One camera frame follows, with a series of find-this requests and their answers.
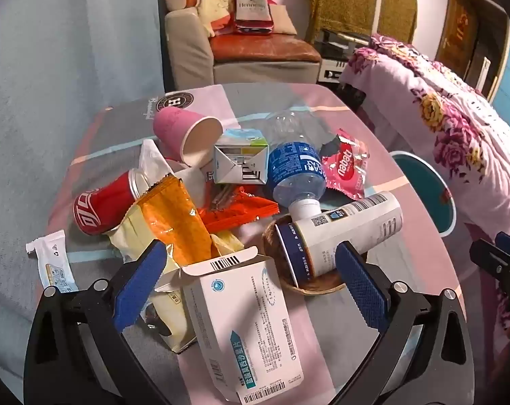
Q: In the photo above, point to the small white drink carton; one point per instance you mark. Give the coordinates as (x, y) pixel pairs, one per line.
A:
(238, 160)

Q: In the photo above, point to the white tissue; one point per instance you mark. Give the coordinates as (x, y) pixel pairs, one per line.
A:
(151, 160)

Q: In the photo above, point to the pale yellow cloth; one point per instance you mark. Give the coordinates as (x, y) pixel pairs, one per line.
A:
(212, 8)

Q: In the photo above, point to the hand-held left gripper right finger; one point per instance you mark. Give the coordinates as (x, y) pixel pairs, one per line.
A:
(360, 287)

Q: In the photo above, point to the beige armchair with brown seat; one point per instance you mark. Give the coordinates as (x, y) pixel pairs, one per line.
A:
(187, 50)

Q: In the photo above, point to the pink paper cup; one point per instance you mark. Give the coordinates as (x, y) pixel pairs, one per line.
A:
(170, 128)

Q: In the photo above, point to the silver audio device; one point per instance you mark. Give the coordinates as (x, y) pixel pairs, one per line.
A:
(333, 69)

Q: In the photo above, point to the red soda can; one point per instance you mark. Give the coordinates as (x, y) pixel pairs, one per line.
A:
(107, 204)

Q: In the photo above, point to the white medicine box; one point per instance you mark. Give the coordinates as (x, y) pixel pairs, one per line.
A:
(238, 325)

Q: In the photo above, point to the beige cushion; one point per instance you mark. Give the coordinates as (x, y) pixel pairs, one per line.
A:
(283, 19)

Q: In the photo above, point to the red bottle-shaped pillow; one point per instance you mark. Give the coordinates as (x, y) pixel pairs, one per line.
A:
(250, 8)

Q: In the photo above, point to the white sachet packet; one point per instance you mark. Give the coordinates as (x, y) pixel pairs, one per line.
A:
(52, 257)

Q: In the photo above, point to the red chocolate snack wrapper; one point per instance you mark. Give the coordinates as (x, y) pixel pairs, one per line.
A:
(234, 213)

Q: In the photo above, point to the clear bottle with blue label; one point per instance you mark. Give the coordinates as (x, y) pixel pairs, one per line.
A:
(295, 168)

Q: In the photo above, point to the wooden framed plaque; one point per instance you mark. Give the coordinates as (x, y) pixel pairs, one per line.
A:
(455, 29)

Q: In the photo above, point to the pink wafer wrapper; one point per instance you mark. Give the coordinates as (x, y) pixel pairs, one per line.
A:
(345, 164)

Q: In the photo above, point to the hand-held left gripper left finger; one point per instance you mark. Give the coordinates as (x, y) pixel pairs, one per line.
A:
(139, 287)

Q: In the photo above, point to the olive patterned towel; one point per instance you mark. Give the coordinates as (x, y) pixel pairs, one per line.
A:
(343, 0)

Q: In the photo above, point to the wooden door frame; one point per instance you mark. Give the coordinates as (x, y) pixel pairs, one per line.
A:
(497, 29)

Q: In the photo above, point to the white bottle with blue cap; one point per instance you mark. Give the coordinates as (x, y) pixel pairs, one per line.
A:
(348, 228)

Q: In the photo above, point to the black audio device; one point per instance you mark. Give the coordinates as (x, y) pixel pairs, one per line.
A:
(343, 42)

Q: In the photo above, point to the pink floral blanket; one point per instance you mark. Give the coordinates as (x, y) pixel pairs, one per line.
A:
(449, 114)

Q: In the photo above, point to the pale yellow ruffled wrapper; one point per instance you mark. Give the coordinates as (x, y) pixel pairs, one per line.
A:
(130, 232)

